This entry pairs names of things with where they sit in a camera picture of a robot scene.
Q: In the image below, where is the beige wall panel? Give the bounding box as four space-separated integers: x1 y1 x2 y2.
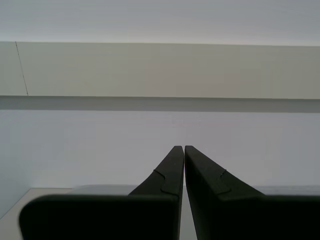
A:
0 41 320 100

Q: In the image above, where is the white table cloth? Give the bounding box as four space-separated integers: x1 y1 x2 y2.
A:
72 184 320 197

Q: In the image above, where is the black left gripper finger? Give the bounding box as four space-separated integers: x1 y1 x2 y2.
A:
184 145 320 240
18 145 185 240

